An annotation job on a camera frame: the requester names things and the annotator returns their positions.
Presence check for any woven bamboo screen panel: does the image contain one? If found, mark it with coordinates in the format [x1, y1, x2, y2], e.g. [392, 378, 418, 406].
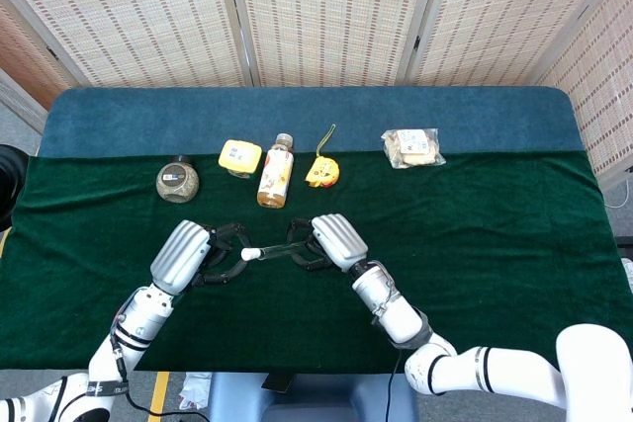
[0, 0, 253, 90]
[536, 0, 633, 186]
[0, 0, 75, 112]
[225, 0, 449, 88]
[405, 0, 633, 87]

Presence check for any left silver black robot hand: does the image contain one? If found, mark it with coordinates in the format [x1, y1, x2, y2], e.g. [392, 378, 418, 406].
[149, 218, 247, 297]

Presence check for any clear glass test tube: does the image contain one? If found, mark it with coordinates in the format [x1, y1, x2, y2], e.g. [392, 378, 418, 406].
[254, 241, 311, 261]

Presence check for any dark green velvet cloth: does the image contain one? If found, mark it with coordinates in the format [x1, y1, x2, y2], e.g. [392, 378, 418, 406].
[0, 149, 625, 374]

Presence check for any clear bag of snacks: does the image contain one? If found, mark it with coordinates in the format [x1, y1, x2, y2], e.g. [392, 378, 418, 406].
[380, 127, 447, 170]

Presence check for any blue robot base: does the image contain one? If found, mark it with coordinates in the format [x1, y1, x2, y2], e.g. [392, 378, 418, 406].
[206, 371, 419, 422]

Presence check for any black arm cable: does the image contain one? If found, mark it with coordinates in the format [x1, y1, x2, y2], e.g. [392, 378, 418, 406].
[111, 310, 209, 418]
[387, 352, 403, 422]

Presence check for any yellow cartoon tape measure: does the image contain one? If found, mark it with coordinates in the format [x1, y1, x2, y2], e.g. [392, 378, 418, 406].
[305, 124, 342, 190]

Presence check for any orange drink plastic bottle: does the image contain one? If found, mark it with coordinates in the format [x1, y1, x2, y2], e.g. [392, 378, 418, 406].
[255, 132, 297, 210]

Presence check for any white crumpled cloth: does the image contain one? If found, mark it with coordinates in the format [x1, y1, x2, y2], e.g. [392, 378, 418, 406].
[178, 371, 213, 411]

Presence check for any round grey jar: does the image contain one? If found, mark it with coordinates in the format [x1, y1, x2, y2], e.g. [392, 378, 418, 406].
[155, 154, 202, 205]

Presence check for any blue table cover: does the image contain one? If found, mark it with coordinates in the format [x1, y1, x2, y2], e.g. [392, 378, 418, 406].
[38, 86, 588, 159]

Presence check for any black rounded object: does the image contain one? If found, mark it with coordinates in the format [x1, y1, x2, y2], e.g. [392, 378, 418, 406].
[0, 143, 30, 231]

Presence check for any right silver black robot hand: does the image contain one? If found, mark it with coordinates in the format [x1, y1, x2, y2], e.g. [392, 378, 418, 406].
[285, 212, 370, 274]

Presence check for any yellow lidded container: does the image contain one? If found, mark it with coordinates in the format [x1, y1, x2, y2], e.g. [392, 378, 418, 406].
[218, 138, 263, 179]

